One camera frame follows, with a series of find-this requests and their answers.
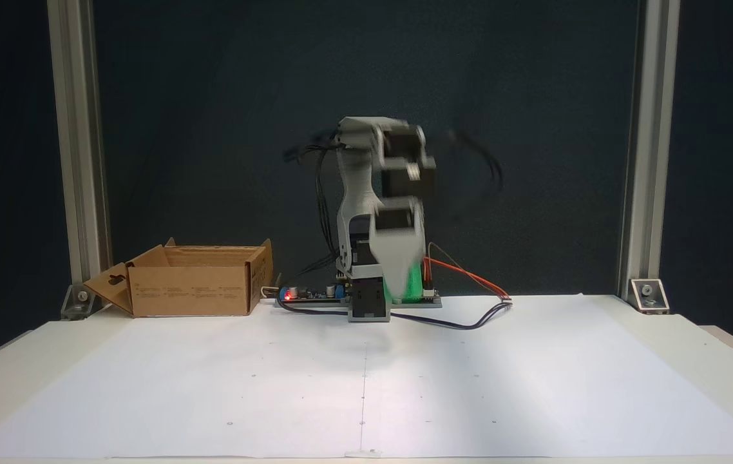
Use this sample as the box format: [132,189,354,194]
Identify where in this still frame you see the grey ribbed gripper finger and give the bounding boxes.
[370,231,423,302]

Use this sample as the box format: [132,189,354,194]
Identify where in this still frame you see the green dice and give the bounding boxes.
[394,256,424,303]

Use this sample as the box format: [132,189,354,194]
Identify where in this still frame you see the motor driver circuit board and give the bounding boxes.
[392,288,443,308]

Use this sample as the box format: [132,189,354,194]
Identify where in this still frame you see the circuit board with blue part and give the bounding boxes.
[275,282,350,305]

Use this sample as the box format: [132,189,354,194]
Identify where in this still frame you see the brown cardboard box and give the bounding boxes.
[83,238,274,318]

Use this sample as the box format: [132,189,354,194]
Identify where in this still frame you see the large white paper sheet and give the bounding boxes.
[0,293,733,460]

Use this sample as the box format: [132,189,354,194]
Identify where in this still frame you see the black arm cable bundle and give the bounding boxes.
[446,128,505,202]
[283,128,349,279]

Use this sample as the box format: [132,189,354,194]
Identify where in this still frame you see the orange red wires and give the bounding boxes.
[423,242,511,301]

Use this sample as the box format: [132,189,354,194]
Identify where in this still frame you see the black cable with white connector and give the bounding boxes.
[276,295,514,331]

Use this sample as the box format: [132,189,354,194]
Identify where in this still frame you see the metal corner bracket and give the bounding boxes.
[628,278,671,315]
[60,284,94,321]

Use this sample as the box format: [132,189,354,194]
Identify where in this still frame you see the aluminium frame post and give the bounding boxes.
[617,0,681,304]
[46,0,113,305]

